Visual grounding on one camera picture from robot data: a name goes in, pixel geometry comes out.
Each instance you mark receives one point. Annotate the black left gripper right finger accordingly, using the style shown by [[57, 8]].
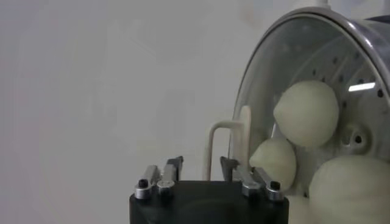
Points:
[[248, 182]]

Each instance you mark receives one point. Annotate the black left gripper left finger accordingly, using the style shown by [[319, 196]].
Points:
[[167, 176]]

